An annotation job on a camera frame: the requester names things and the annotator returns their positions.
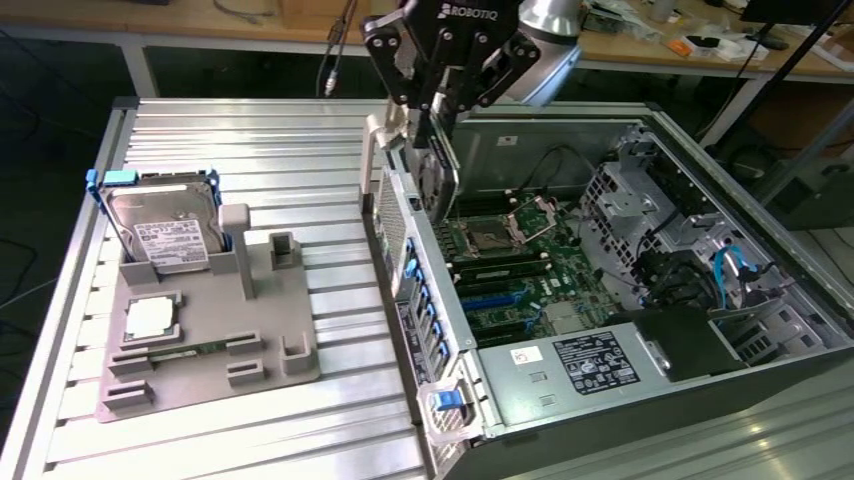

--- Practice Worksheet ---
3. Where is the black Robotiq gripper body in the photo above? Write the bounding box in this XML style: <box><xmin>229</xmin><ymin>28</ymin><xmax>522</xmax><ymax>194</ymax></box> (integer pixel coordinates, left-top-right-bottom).
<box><xmin>398</xmin><ymin>0</ymin><xmax>524</xmax><ymax>69</ymax></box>

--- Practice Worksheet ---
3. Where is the blue expansion slot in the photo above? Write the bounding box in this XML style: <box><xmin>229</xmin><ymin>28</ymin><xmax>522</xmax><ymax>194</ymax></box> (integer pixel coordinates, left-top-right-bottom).
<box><xmin>462</xmin><ymin>291</ymin><xmax>537</xmax><ymax>312</ymax></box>

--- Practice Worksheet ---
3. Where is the metal socket cover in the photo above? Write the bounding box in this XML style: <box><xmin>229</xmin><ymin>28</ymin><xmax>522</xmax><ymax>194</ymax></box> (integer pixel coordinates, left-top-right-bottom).
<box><xmin>505</xmin><ymin>196</ymin><xmax>561</xmax><ymax>247</ymax></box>

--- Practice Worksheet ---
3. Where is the wooden desk with clutter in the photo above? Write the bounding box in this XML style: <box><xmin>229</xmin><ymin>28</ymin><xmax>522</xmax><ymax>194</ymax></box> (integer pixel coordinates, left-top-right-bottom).
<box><xmin>572</xmin><ymin>0</ymin><xmax>854</xmax><ymax>147</ymax></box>

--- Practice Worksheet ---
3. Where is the metal disk bay cage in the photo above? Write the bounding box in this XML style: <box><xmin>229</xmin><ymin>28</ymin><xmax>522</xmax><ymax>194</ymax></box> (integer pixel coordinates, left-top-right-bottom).
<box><xmin>577</xmin><ymin>159</ymin><xmax>691</xmax><ymax>272</ymax></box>

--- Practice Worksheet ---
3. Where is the CPU socket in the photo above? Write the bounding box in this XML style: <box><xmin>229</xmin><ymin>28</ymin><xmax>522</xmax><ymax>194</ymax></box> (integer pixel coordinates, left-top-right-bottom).
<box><xmin>462</xmin><ymin>218</ymin><xmax>517</xmax><ymax>257</ymax></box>

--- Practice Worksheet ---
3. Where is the black installed RAM stick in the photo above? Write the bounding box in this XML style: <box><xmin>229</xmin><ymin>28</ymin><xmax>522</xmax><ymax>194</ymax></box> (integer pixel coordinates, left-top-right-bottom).
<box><xmin>452</xmin><ymin>258</ymin><xmax>554</xmax><ymax>284</ymax></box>

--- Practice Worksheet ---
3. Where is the black slanted pole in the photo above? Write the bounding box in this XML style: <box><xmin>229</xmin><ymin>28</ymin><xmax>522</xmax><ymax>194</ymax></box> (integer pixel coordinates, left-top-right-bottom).
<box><xmin>693</xmin><ymin>0</ymin><xmax>844</xmax><ymax>146</ymax></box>

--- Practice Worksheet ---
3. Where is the black computer monitor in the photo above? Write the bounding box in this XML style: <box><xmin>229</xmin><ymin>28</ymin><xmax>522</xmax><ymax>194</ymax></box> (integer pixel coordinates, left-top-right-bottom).
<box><xmin>739</xmin><ymin>0</ymin><xmax>854</xmax><ymax>27</ymax></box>

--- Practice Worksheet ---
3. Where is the silver hard disk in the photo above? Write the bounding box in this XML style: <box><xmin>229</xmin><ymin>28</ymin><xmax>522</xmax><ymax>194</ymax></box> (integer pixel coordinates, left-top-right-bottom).
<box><xmin>105</xmin><ymin>183</ymin><xmax>226</xmax><ymax>275</ymax></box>

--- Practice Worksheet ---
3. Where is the grey plastic parts rack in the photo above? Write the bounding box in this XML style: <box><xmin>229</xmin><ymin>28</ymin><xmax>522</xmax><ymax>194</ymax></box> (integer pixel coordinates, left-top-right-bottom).
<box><xmin>97</xmin><ymin>202</ymin><xmax>324</xmax><ymax>424</ymax></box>

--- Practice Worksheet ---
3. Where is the grey power supply unit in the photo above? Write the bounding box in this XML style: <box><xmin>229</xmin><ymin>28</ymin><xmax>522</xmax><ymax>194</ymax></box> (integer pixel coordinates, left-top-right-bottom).
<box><xmin>477</xmin><ymin>322</ymin><xmax>675</xmax><ymax>427</ymax></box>

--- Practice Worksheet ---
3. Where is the silver CPU chip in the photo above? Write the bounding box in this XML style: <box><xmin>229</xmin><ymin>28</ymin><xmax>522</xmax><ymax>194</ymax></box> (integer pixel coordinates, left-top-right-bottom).
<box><xmin>125</xmin><ymin>297</ymin><xmax>183</xmax><ymax>341</ymax></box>

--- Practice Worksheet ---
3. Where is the green RAM stick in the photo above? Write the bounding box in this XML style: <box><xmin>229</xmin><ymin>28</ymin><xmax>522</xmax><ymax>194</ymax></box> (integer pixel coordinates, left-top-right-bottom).
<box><xmin>143</xmin><ymin>342</ymin><xmax>233</xmax><ymax>359</ymax></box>

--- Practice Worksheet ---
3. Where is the grey open PC case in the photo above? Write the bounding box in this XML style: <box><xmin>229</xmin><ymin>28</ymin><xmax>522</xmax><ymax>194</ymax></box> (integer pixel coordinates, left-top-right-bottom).
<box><xmin>360</xmin><ymin>102</ymin><xmax>854</xmax><ymax>480</ymax></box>

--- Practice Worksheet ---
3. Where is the black hanging cable with plug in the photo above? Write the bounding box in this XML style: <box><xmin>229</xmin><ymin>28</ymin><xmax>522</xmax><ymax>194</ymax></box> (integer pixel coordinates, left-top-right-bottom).
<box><xmin>317</xmin><ymin>0</ymin><xmax>361</xmax><ymax>99</ymax></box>

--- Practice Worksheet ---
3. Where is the wooden desk with white frame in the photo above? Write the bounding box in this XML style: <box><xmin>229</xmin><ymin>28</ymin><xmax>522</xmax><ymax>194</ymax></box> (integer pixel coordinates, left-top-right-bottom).
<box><xmin>0</xmin><ymin>0</ymin><xmax>424</xmax><ymax>97</ymax></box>

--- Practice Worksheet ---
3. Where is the hard drive with blue bracket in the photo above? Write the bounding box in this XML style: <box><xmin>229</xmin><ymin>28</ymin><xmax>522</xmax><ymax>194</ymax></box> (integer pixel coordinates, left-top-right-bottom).
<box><xmin>85</xmin><ymin>162</ymin><xmax>234</xmax><ymax>257</ymax></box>

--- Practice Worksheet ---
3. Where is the light blue SATA wire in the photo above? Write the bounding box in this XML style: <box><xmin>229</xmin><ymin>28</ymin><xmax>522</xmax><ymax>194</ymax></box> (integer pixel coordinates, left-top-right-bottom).
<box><xmin>712</xmin><ymin>242</ymin><xmax>755</xmax><ymax>310</ymax></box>

